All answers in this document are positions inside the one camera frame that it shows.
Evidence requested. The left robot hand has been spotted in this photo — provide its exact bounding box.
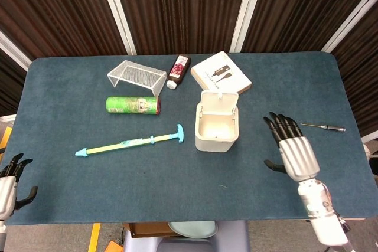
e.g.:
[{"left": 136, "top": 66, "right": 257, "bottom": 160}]
[{"left": 0, "top": 153, "right": 38, "bottom": 222}]

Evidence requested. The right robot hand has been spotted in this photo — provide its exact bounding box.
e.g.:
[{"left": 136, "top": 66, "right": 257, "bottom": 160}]
[{"left": 262, "top": 112, "right": 321, "bottom": 182}]

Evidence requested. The white square lidded bin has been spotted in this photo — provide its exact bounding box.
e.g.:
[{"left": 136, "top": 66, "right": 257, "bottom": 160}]
[{"left": 194, "top": 90, "right": 239, "bottom": 153}]

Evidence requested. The green cylindrical chips can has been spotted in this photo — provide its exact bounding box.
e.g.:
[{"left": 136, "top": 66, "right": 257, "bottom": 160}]
[{"left": 105, "top": 96, "right": 162, "bottom": 116}]

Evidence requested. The small metal screwdriver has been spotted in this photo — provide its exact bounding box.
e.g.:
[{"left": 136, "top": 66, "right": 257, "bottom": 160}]
[{"left": 299, "top": 122, "right": 346, "bottom": 133}]

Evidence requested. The yellow board beside table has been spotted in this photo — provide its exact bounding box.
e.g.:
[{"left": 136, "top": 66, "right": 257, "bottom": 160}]
[{"left": 0, "top": 126, "right": 13, "bottom": 154}]

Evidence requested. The yellow floor tape strip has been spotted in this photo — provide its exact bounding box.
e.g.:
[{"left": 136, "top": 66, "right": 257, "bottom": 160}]
[{"left": 87, "top": 222, "right": 102, "bottom": 252}]

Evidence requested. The brown pleated partition panel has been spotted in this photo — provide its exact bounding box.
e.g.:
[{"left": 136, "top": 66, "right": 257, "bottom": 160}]
[
  {"left": 110, "top": 0, "right": 252, "bottom": 55},
  {"left": 0, "top": 0, "right": 128, "bottom": 60},
  {"left": 0, "top": 48, "right": 28, "bottom": 117},
  {"left": 242, "top": 0, "right": 378, "bottom": 53}
]

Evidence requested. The lilac plastic stool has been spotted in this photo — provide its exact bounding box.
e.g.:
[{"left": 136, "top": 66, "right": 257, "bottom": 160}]
[{"left": 122, "top": 220, "right": 251, "bottom": 252}]

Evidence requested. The white flat product box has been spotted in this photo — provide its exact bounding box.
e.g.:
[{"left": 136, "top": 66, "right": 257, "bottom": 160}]
[{"left": 190, "top": 50, "right": 253, "bottom": 95}]

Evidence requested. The orange object on floor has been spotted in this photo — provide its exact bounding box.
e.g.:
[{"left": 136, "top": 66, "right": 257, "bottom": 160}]
[{"left": 105, "top": 240, "right": 124, "bottom": 252}]

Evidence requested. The pale green plate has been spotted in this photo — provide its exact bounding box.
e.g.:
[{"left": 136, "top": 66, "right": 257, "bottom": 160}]
[{"left": 167, "top": 221, "right": 219, "bottom": 240}]

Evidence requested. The blue yellow toy water pump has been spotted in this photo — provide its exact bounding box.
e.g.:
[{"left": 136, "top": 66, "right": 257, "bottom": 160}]
[{"left": 74, "top": 123, "right": 185, "bottom": 158}]

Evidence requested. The blue table cloth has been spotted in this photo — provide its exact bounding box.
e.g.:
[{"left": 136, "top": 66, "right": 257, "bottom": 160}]
[{"left": 5, "top": 51, "right": 373, "bottom": 226}]

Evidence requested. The brown cardboard box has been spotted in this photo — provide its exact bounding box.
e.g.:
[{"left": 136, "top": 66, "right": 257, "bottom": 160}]
[{"left": 128, "top": 222, "right": 178, "bottom": 238}]

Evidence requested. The dark bottle with white cap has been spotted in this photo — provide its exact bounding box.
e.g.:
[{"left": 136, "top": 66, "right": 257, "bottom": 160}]
[{"left": 166, "top": 54, "right": 192, "bottom": 90}]

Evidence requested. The white partition frame post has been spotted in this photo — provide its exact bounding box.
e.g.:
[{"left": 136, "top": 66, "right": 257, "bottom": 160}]
[
  {"left": 0, "top": 31, "right": 32, "bottom": 71},
  {"left": 321, "top": 0, "right": 378, "bottom": 53},
  {"left": 96, "top": 0, "right": 137, "bottom": 55},
  {"left": 229, "top": 0, "right": 268, "bottom": 54}
]

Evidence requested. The white wire mesh rack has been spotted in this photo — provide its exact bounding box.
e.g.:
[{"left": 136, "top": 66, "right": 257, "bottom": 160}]
[{"left": 106, "top": 60, "right": 168, "bottom": 98}]

